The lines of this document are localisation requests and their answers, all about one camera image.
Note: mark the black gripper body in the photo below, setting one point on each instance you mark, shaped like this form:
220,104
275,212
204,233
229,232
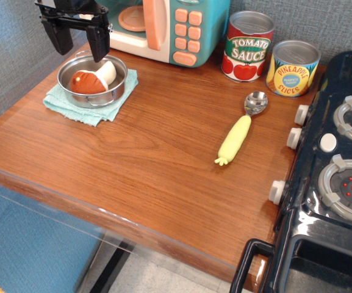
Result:
81,15

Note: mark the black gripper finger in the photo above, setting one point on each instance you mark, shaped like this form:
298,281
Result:
99,41
59,36

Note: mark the yellow handled metal spoon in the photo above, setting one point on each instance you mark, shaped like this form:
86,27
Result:
254,104

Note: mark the silver metal pot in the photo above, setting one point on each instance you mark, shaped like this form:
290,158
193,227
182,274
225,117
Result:
84,61

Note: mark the plush mushroom toy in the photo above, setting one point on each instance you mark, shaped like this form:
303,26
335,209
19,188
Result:
93,82

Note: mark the light blue cloth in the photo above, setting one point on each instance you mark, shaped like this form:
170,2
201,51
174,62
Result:
56,100

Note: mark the teal toy microwave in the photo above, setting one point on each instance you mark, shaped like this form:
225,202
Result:
183,33

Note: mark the tomato sauce can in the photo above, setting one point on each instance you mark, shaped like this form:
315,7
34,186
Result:
248,39

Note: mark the pineapple slices can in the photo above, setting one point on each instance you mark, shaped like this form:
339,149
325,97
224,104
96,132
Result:
292,68

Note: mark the black toy stove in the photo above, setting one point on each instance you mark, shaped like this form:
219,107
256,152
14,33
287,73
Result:
312,251

